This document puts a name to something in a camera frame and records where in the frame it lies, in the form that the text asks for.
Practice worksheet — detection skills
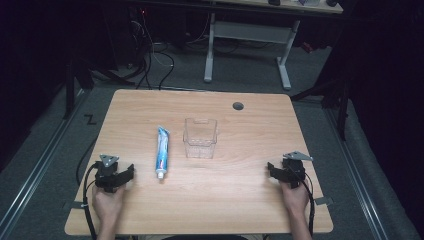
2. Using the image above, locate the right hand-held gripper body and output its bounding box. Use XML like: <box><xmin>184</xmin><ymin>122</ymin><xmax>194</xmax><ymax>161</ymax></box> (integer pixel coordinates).
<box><xmin>281</xmin><ymin>151</ymin><xmax>314</xmax><ymax>190</ymax></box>

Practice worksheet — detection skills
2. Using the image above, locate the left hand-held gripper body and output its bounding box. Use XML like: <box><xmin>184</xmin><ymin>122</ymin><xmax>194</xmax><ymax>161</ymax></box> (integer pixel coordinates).
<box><xmin>94</xmin><ymin>154</ymin><xmax>120</xmax><ymax>194</ymax></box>

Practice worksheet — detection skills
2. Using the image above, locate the blue and white toothpaste tube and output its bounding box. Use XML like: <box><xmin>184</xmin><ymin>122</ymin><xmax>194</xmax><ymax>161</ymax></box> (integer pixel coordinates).
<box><xmin>155</xmin><ymin>125</ymin><xmax>171</xmax><ymax>180</ymax></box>

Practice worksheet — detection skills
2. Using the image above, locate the clear plastic container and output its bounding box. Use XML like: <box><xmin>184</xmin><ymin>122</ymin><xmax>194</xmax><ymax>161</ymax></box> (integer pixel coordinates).
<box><xmin>182</xmin><ymin>117</ymin><xmax>219</xmax><ymax>160</ymax></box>

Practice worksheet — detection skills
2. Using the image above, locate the person's right hand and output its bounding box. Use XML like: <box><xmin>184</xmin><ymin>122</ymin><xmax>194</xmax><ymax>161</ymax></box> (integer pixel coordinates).
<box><xmin>280</xmin><ymin>181</ymin><xmax>311</xmax><ymax>218</ymax></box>

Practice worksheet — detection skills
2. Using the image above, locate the black metal stand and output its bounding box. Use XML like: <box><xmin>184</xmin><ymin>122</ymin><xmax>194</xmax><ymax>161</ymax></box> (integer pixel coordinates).
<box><xmin>62</xmin><ymin>59</ymin><xmax>95</xmax><ymax>120</ymax></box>
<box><xmin>289</xmin><ymin>79</ymin><xmax>352</xmax><ymax>141</ymax></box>

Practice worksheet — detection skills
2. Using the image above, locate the white-legged wooden desk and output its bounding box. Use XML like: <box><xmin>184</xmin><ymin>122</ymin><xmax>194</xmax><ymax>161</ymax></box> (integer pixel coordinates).
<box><xmin>203</xmin><ymin>0</ymin><xmax>344</xmax><ymax>91</ymax></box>

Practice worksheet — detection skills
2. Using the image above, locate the thin black cable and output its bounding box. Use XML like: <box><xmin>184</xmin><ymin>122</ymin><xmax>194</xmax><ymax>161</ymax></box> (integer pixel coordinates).
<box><xmin>75</xmin><ymin>136</ymin><xmax>99</xmax><ymax>187</ymax></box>

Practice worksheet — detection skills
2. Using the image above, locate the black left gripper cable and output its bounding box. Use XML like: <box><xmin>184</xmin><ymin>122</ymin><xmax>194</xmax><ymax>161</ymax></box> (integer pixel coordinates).
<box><xmin>82</xmin><ymin>162</ymin><xmax>101</xmax><ymax>240</ymax></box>

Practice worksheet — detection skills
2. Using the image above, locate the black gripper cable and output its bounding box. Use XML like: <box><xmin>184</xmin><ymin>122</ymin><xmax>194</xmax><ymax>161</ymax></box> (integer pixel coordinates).
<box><xmin>82</xmin><ymin>162</ymin><xmax>101</xmax><ymax>240</ymax></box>
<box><xmin>291</xmin><ymin>165</ymin><xmax>317</xmax><ymax>238</ymax></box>

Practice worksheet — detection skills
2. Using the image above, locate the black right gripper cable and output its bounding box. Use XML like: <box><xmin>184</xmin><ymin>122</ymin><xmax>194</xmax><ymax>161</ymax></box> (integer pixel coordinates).
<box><xmin>291</xmin><ymin>165</ymin><xmax>317</xmax><ymax>238</ymax></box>

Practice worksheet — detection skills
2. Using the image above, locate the metal floor rail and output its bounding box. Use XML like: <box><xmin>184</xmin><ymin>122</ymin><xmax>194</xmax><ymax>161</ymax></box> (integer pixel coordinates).
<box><xmin>324</xmin><ymin>109</ymin><xmax>390</xmax><ymax>240</ymax></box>
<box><xmin>0</xmin><ymin>89</ymin><xmax>88</xmax><ymax>236</ymax></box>

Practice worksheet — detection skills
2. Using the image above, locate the black floor cable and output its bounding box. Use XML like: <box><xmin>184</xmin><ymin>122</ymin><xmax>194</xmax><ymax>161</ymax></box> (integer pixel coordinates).
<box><xmin>157</xmin><ymin>50</ymin><xmax>176</xmax><ymax>91</ymax></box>

